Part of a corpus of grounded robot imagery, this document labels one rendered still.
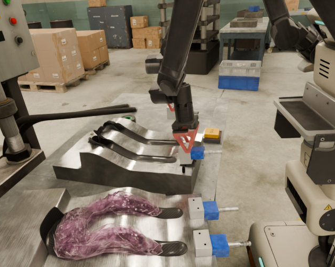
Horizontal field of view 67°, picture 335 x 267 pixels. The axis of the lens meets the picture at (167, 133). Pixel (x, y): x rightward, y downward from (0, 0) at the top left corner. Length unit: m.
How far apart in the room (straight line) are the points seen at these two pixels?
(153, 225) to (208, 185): 0.28
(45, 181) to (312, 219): 0.91
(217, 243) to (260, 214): 1.32
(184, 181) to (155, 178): 0.09
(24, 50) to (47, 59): 3.28
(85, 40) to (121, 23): 2.58
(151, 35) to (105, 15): 1.39
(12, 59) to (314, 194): 1.31
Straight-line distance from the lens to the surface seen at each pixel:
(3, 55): 1.35
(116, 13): 7.80
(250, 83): 4.07
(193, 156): 0.80
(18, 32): 1.42
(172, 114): 1.06
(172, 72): 0.66
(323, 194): 0.93
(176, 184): 0.81
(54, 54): 4.59
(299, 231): 1.53
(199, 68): 4.85
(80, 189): 0.94
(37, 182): 1.05
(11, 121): 1.18
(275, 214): 1.98
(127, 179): 0.86
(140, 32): 7.67
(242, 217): 1.90
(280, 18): 0.93
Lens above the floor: 1.37
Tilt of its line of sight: 29 degrees down
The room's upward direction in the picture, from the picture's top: 4 degrees counter-clockwise
